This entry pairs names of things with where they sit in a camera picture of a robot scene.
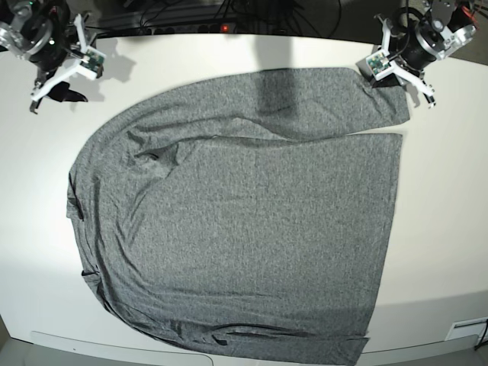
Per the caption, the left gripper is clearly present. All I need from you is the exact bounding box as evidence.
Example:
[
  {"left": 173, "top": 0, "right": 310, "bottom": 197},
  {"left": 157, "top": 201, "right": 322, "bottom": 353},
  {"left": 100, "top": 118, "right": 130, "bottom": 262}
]
[{"left": 388, "top": 20, "right": 435, "bottom": 71}]

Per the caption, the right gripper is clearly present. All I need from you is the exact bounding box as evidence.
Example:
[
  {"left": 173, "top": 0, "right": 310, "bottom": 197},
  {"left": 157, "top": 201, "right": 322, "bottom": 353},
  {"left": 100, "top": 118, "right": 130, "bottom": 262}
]
[{"left": 28, "top": 11, "right": 88, "bottom": 102}]

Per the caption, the grey long-sleeve T-shirt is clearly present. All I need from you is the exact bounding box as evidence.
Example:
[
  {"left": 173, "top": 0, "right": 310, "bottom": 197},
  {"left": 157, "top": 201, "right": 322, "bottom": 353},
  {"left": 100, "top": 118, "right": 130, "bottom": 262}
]
[{"left": 67, "top": 68, "right": 409, "bottom": 365}]

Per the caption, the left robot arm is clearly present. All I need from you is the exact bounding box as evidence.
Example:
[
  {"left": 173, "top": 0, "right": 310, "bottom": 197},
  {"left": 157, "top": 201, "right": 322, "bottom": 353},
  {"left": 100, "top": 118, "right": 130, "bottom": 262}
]
[{"left": 388, "top": 1, "right": 477, "bottom": 72}]

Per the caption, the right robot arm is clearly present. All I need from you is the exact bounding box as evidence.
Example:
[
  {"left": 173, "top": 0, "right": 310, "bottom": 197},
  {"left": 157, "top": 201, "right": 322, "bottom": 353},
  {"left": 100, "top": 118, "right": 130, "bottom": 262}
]
[{"left": 1, "top": 1, "right": 403, "bottom": 75}]

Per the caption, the white power strip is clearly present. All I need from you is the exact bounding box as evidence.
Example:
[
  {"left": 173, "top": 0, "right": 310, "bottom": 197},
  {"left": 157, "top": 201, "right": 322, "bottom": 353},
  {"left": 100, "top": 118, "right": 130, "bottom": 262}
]
[{"left": 140, "top": 23, "right": 236, "bottom": 35}]

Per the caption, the white label plate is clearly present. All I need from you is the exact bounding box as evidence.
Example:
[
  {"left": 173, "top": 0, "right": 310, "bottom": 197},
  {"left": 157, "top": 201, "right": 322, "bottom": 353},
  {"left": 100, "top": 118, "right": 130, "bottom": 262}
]
[{"left": 445, "top": 317, "right": 487, "bottom": 342}]

